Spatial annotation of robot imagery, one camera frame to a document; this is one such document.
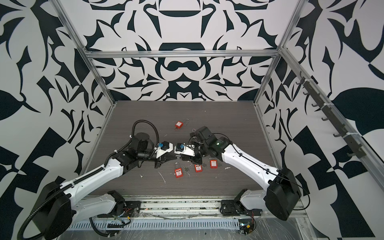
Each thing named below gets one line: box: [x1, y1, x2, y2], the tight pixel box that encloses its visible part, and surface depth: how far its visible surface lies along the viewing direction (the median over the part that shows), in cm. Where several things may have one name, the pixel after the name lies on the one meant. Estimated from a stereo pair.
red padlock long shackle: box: [210, 159, 218, 169], surface depth 89 cm
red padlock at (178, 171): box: [174, 161, 183, 178], surface depth 86 cm
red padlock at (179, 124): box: [174, 118, 190, 131], surface depth 107 cm
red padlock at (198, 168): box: [194, 164, 203, 173], surface depth 88 cm
